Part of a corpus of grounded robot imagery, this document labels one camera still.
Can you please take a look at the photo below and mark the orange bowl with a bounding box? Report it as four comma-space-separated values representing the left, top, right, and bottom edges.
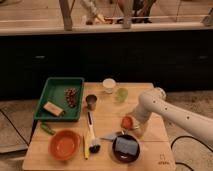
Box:
48, 129, 81, 161

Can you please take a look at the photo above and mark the red grape bunch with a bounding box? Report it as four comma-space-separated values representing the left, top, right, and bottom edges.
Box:
65, 88, 77, 108

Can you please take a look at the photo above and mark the black floor cable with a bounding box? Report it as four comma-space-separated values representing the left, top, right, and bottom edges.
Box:
170, 134, 213, 171

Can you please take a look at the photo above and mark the red apple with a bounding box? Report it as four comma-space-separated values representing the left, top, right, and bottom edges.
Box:
121, 116, 133, 130

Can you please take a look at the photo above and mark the small metal cup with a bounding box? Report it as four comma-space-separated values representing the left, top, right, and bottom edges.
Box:
86, 94, 97, 111

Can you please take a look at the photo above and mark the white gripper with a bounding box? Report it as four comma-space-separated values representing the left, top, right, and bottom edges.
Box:
131, 104, 151, 138

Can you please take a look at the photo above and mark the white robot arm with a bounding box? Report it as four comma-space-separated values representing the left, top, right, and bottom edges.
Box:
133, 87, 213, 144

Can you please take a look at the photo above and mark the dark blue sponge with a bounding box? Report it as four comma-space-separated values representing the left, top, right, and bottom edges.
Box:
115, 137, 138, 155

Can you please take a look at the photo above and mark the green pepper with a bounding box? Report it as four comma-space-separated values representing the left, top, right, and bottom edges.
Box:
40, 123, 55, 135

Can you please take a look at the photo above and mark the white cup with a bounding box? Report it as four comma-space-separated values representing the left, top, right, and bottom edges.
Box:
102, 78, 116, 94

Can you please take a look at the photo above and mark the dark round plate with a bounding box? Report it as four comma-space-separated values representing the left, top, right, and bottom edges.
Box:
112, 134, 140, 163

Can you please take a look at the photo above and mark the translucent green cup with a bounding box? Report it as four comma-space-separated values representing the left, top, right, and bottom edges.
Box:
116, 88, 128, 103

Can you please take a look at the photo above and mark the green plastic tray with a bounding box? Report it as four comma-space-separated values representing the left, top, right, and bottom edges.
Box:
34, 77, 84, 122

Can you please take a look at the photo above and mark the dish brush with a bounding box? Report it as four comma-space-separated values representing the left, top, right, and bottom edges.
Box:
87, 112, 101, 154

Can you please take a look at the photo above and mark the yellow banana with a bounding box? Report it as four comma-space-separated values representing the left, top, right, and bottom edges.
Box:
83, 132, 90, 160

